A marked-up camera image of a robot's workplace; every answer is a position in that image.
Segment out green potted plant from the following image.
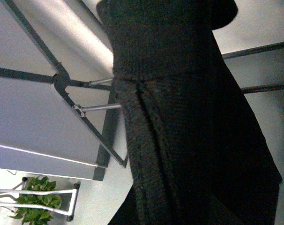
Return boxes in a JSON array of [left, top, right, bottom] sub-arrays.
[[10, 176, 62, 225]]

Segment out white metal stand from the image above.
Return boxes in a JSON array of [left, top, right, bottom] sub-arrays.
[[0, 177, 80, 225]]

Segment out grey metal rack frame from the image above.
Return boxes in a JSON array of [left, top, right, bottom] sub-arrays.
[[0, 0, 128, 168]]

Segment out black knit sweater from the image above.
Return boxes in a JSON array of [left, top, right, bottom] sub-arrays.
[[96, 0, 282, 225]]

